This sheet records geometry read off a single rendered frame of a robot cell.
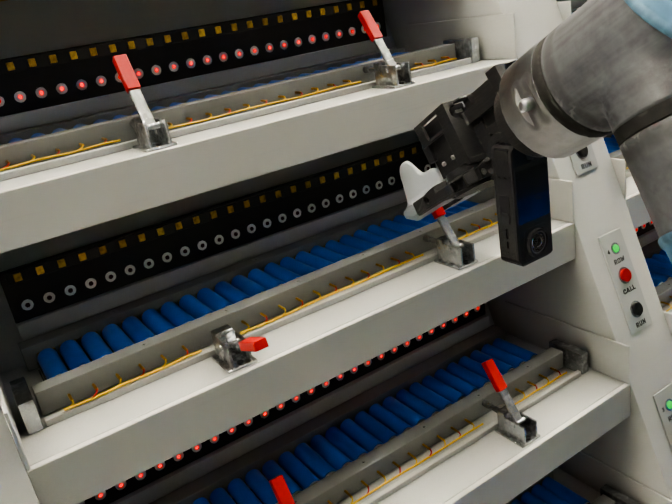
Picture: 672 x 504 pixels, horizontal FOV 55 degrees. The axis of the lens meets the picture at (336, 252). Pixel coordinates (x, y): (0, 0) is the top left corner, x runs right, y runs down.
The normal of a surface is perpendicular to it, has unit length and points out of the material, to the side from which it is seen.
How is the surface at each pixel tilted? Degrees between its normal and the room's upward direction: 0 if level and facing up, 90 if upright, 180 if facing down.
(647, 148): 86
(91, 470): 111
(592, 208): 90
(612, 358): 90
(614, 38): 88
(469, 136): 81
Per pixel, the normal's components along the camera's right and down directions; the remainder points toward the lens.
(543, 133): -0.46, 0.77
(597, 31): -0.90, 0.08
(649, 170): -0.93, 0.30
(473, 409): 0.54, 0.22
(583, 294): -0.83, 0.32
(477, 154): 0.39, -0.28
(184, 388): -0.16, -0.92
